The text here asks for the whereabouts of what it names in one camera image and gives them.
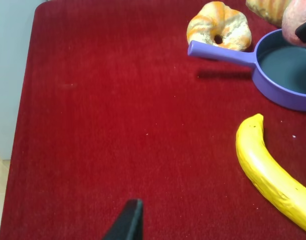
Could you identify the red table cloth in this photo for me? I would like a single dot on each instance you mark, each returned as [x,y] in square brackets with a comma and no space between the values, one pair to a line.
[112,108]

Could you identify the pink peach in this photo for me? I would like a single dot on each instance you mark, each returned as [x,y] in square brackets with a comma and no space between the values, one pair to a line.
[294,16]

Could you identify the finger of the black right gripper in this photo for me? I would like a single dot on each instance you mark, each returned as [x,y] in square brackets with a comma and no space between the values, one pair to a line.
[301,32]

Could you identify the twisted ring bread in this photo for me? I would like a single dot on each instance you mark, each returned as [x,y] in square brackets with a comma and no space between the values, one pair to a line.
[219,25]

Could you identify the yellow banana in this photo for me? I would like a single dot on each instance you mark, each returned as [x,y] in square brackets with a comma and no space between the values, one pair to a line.
[275,184]

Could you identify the purple toy pan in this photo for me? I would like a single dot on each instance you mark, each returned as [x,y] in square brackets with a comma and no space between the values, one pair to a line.
[279,68]

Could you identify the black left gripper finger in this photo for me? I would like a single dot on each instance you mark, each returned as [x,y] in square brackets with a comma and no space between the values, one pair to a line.
[129,223]

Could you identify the croissant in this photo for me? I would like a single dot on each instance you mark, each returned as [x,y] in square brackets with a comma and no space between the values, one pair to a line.
[270,10]

